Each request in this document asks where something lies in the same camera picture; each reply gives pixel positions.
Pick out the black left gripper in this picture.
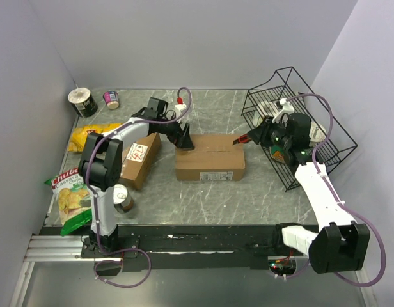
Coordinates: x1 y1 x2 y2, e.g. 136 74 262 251
157 113 194 150

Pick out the green Chuba chips bag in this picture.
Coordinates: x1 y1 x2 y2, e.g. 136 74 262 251
45 167 92 237

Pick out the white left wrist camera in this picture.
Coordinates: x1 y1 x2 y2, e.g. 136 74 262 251
174 103 188 123

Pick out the black wire basket rack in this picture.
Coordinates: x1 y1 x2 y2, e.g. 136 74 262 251
233 66 358 191

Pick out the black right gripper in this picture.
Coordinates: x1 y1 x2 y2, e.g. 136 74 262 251
248 115 292 151

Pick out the black paper cup white lid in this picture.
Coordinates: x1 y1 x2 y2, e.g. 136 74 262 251
67 88 98 118

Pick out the aluminium rail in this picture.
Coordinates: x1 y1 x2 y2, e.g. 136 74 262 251
22 235 89 264

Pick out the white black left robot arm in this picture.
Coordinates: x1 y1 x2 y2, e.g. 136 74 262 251
78 97 194 257

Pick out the metal tin can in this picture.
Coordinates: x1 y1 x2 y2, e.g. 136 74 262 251
113 184 134 214

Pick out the white Chobani yogurt cup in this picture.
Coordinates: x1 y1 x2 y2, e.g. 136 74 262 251
309 121 327 147

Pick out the red black box cutter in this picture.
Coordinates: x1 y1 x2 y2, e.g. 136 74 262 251
232 134 251 145

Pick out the labelled cardboard express box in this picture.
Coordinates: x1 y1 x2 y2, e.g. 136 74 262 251
119 133 161 191

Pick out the plain taped cardboard box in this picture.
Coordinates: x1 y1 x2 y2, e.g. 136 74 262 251
175 134 246 182

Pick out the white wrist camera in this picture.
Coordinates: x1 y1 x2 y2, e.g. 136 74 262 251
174 103 188 123
272 98 295 123

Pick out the yellow Lays chips bag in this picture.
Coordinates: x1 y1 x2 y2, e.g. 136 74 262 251
67 123 122 153

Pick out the white tape roll cup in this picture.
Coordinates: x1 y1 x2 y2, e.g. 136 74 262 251
251 100 279 127

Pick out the purple yogurt cup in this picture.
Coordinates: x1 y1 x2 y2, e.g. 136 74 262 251
103 90 120 110

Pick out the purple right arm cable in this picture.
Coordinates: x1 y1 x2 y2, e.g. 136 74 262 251
275 93 386 288

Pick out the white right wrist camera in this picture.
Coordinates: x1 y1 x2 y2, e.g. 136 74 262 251
272 98 295 123

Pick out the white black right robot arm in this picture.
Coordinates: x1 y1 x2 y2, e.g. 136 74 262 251
234 113 370 274

